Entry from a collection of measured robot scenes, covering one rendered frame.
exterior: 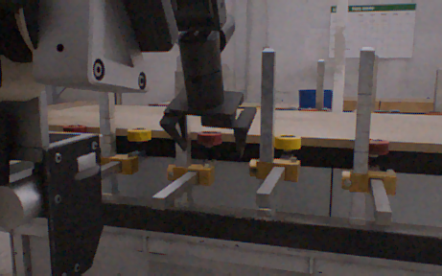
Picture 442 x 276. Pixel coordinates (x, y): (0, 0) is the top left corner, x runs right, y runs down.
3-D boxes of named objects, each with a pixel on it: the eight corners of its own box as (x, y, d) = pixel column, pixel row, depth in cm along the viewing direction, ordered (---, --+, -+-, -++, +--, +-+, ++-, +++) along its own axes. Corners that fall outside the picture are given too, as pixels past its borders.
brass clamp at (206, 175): (209, 187, 126) (209, 170, 125) (165, 183, 130) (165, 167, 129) (215, 181, 132) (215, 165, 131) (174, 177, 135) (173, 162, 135)
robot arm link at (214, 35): (170, 35, 58) (211, 36, 57) (186, 17, 64) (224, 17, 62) (177, 81, 62) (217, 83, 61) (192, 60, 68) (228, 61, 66)
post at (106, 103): (112, 204, 138) (106, 50, 129) (103, 203, 139) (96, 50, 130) (118, 201, 141) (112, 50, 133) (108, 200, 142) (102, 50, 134)
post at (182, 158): (187, 229, 132) (185, 68, 123) (176, 228, 133) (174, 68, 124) (191, 225, 135) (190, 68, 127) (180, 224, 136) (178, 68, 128)
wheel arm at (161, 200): (164, 214, 103) (164, 195, 102) (151, 212, 104) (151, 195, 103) (216, 170, 144) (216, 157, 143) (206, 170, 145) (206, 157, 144)
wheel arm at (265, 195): (269, 211, 96) (270, 192, 95) (254, 209, 97) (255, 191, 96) (292, 166, 137) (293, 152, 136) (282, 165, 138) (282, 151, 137)
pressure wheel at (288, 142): (277, 167, 141) (277, 131, 139) (301, 170, 138) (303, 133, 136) (270, 172, 133) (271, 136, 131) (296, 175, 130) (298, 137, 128)
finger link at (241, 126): (218, 140, 75) (213, 92, 69) (259, 145, 72) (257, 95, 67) (205, 165, 69) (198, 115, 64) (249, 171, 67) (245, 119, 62)
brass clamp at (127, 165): (130, 175, 133) (129, 159, 132) (91, 172, 136) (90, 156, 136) (139, 171, 138) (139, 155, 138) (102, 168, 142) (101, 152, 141)
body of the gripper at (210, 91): (184, 97, 71) (177, 56, 67) (244, 102, 68) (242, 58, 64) (169, 119, 66) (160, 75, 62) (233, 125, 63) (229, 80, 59)
